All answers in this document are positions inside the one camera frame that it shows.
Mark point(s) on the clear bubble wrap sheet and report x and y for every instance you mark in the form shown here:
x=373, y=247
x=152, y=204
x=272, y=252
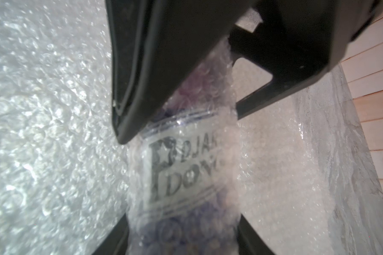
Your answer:
x=63, y=176

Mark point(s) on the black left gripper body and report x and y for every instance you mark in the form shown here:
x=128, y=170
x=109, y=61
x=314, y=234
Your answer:
x=157, y=44

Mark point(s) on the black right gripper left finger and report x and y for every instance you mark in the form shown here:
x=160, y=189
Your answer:
x=116, y=242

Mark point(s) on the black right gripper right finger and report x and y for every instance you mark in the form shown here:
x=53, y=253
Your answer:
x=249, y=242

